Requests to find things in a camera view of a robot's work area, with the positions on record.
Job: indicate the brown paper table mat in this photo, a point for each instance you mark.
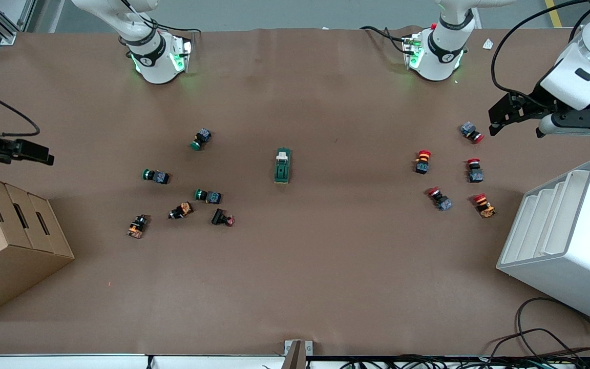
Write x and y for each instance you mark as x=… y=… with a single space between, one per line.
x=325 y=266

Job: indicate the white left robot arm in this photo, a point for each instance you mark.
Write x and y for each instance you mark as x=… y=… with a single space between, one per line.
x=441 y=56

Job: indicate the white slotted bin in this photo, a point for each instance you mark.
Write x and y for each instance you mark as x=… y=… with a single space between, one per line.
x=576 y=256

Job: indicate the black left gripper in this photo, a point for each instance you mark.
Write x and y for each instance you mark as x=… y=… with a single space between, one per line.
x=540 y=100

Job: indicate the green push button grey block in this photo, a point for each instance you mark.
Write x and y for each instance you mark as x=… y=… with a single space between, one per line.
x=155 y=176
x=202 y=139
x=208 y=196

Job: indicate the metal bracket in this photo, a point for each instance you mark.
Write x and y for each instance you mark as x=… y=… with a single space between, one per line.
x=297 y=351

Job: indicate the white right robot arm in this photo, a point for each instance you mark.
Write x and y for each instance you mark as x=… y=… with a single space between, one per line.
x=154 y=61

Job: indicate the black switch with red knob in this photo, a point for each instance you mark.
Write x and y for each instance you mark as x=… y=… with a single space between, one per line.
x=222 y=218

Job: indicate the green load switch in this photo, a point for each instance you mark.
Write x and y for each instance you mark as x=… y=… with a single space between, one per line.
x=282 y=166

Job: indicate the black push button orange block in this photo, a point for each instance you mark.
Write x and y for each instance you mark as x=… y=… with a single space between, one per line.
x=181 y=210
x=137 y=226

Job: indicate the brown cardboard box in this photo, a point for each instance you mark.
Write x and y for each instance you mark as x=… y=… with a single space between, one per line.
x=13 y=251

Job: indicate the aluminium frame profile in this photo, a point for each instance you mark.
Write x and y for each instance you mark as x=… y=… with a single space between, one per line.
x=5 y=25

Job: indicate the red push button orange block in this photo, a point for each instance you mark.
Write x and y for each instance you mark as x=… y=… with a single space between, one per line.
x=422 y=161
x=484 y=205

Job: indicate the red push button grey block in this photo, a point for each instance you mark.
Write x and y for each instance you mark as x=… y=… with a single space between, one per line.
x=440 y=199
x=475 y=170
x=471 y=132

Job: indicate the small white paper scrap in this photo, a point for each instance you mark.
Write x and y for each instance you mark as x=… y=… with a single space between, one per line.
x=488 y=44

